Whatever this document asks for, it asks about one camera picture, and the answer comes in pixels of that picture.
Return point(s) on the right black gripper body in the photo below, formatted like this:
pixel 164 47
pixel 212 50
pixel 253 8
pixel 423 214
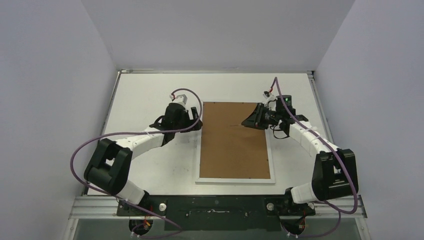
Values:
pixel 259 116

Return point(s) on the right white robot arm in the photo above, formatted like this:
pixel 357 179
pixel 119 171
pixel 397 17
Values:
pixel 334 172

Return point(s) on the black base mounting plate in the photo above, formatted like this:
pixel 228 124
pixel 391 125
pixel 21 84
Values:
pixel 228 212

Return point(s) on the white picture frame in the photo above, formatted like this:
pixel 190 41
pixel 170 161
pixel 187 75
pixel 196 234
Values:
pixel 232 155

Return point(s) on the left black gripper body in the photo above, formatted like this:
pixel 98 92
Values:
pixel 185 122

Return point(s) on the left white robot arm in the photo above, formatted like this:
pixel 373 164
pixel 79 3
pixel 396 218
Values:
pixel 109 166

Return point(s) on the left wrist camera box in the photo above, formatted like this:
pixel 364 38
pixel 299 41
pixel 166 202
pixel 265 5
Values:
pixel 180 99

